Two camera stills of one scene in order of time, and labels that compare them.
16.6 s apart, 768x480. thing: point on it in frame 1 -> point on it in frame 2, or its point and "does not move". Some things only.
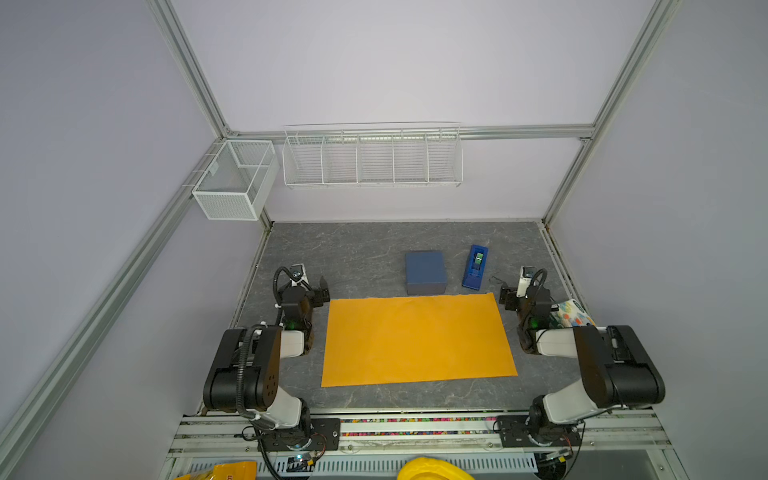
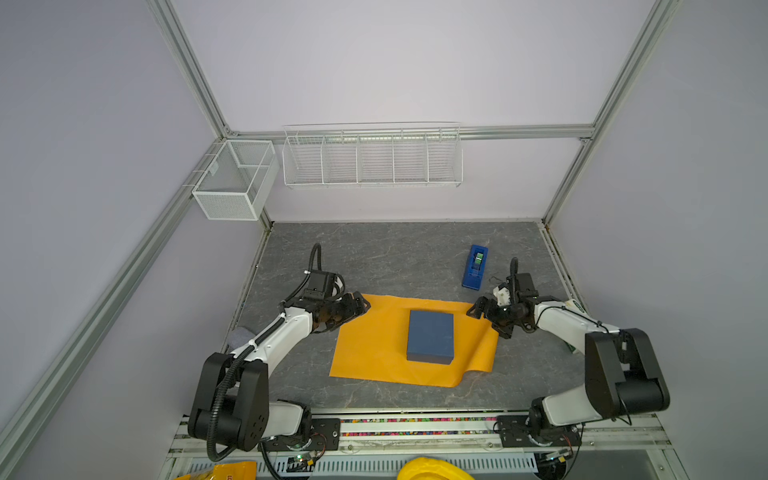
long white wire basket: [422, 155] does not move
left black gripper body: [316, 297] -> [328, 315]
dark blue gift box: [425, 272] -> [430, 337]
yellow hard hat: [428, 468] does not move
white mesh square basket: [238, 180] does not move
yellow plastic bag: [242, 470] does not move
